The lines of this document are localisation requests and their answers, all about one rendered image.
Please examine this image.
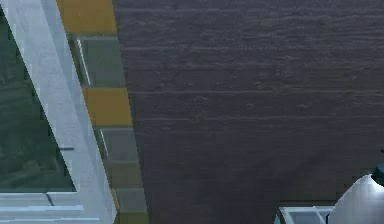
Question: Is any white framed window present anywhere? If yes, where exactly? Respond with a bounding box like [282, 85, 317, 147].
[0, 0, 118, 224]

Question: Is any yellow and grey striped panel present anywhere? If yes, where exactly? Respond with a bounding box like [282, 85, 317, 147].
[55, 0, 150, 224]

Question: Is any dark teal round object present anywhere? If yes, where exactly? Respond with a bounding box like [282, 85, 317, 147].
[370, 162, 384, 188]

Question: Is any white framed glass box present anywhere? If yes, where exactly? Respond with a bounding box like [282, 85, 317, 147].
[273, 205, 336, 224]

